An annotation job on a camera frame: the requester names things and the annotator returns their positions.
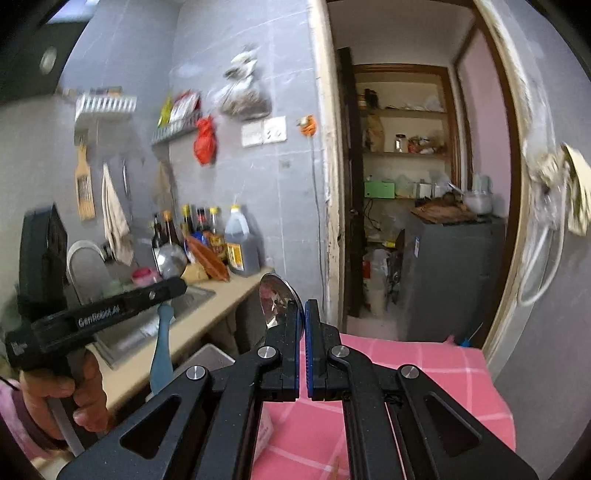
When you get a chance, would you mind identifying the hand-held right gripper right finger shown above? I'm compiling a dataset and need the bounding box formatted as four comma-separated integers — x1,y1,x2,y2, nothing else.
305,299,539,480

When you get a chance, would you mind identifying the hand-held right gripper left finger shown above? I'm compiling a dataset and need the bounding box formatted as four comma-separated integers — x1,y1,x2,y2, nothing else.
58,300,306,480

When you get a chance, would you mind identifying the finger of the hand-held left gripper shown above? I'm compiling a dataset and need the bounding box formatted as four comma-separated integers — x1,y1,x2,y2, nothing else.
122,276,188,315

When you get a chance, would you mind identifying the blue handled steel spoon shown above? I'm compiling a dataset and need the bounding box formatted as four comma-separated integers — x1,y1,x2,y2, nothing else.
148,242,188,395

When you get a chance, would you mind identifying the white perforated utensil holder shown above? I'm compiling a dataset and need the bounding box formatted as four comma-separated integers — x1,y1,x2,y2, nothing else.
145,342,278,464

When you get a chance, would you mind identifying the person's left hand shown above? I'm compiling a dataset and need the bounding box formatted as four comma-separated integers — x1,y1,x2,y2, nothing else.
18,353,112,444

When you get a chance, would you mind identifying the steel sink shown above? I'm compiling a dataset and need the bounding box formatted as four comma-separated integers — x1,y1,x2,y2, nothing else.
95,284,218,370

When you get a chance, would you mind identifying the black pump bottle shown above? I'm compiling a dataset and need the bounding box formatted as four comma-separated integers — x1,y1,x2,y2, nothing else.
151,212,168,252

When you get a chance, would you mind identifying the orange brown packet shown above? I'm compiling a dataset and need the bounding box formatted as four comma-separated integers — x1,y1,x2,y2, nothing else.
185,235,230,281

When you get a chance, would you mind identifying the yellow label soy sauce bottle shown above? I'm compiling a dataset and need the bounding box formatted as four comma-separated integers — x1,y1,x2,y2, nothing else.
163,210,182,246

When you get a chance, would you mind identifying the beige towel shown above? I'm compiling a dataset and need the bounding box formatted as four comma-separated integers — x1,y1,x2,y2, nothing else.
102,162,134,266

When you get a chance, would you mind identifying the steel faucet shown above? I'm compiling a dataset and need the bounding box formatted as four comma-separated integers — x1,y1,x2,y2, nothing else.
67,240,112,306

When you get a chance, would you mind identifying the brown oil jug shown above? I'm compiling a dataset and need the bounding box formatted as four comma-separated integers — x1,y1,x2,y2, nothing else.
224,204,262,278

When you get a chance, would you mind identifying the wooden grater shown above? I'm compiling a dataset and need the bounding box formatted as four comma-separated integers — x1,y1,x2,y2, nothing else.
74,143,96,222

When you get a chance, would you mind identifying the pink checked tablecloth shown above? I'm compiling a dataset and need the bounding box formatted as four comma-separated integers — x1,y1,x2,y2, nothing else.
259,332,515,480

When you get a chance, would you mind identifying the red plastic bag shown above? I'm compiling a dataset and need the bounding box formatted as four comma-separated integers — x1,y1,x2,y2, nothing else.
194,115,218,166

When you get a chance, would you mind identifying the grey refrigerator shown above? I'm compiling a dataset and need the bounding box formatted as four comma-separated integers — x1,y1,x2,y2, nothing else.
397,215,506,342

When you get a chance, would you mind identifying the dark wooden door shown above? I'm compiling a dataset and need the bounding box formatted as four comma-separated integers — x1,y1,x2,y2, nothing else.
337,46,370,319

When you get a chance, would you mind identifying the red snack packet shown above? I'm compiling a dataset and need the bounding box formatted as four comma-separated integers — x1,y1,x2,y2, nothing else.
171,90,202,123

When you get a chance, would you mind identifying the green box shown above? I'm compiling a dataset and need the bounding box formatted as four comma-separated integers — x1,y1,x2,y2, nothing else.
364,181,397,199

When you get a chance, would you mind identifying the wooden cutting board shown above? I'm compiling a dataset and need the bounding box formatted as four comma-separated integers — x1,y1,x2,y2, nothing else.
411,203,479,225

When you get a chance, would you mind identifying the clear bag of dried goods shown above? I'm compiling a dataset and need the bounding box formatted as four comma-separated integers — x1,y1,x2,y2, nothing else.
219,44,273,121

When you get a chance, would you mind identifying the wooden shelf unit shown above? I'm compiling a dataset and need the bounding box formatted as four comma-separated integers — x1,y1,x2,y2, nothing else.
353,65,462,204

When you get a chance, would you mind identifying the metal pot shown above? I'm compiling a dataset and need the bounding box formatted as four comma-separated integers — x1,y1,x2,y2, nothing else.
463,189,494,216

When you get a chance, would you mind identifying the black range hood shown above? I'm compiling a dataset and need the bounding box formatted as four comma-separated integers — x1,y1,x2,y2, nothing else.
0,0,100,107

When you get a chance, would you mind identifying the cream rubber glove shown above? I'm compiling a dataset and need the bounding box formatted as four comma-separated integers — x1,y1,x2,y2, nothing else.
561,143,591,236

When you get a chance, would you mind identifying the white power cable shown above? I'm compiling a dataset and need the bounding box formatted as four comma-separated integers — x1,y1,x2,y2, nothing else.
308,136,325,296

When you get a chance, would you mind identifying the grey metal wall shelf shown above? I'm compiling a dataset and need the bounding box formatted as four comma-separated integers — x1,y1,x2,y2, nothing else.
151,111,204,147

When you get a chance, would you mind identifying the white wall switch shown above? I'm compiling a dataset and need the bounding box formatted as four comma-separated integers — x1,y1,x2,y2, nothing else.
241,121,265,148

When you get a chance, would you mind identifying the white wall basket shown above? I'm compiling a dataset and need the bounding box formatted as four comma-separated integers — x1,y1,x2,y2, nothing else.
75,92,138,123

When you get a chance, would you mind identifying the white wall socket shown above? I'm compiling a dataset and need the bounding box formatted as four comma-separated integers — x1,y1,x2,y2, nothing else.
263,116,287,143

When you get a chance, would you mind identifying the worn door frame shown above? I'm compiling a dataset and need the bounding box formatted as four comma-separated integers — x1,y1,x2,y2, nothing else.
309,0,555,370

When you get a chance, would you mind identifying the white hose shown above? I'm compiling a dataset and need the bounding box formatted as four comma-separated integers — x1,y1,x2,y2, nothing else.
517,185,566,306

